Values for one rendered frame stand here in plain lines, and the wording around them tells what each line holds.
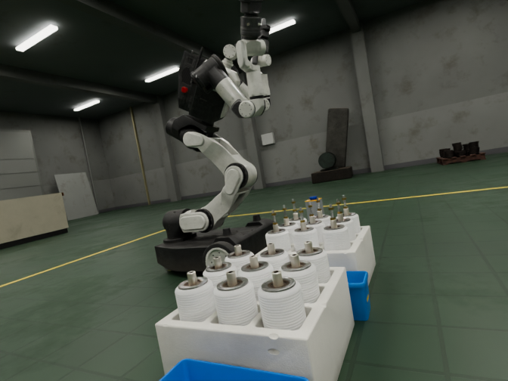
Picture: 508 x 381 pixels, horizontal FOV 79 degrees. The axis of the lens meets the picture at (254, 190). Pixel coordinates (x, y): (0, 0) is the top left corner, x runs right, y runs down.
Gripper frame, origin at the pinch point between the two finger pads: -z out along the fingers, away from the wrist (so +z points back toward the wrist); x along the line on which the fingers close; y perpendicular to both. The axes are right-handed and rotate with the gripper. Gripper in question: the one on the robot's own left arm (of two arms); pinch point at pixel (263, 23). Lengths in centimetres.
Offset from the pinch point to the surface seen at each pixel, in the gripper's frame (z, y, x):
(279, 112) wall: -105, -395, -611
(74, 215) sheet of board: 277, 128, -1061
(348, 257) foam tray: 120, 10, 97
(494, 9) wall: -311, -659, -198
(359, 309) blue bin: 133, 15, 107
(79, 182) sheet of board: 165, 119, -1119
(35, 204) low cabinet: 174, 171, -485
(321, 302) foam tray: 123, 41, 119
